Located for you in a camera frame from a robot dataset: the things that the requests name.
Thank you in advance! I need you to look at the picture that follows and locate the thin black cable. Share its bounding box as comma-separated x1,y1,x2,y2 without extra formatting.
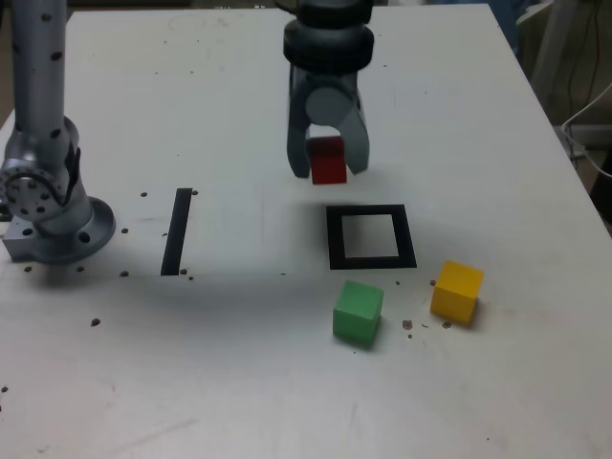
566,0,601,116

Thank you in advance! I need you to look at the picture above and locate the black tape strip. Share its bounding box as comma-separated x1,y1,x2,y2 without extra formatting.
160,187,194,277

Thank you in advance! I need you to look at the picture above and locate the white metal frame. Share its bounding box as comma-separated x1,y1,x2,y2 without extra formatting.
514,0,612,128

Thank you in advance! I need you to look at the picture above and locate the yellow cube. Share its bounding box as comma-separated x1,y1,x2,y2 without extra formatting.
429,260,485,328

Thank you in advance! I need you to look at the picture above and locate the black tape square outline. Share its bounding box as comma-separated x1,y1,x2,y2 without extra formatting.
325,204,418,272

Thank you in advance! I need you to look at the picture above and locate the red cube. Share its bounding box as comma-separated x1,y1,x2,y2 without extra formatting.
305,136,348,186

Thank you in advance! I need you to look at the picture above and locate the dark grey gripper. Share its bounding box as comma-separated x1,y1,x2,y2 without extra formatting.
285,65,373,180

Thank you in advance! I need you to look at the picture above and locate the green cube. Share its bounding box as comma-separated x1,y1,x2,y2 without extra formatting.
332,279,385,351

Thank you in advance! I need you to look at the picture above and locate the white cable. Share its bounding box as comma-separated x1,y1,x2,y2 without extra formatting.
560,80,612,179

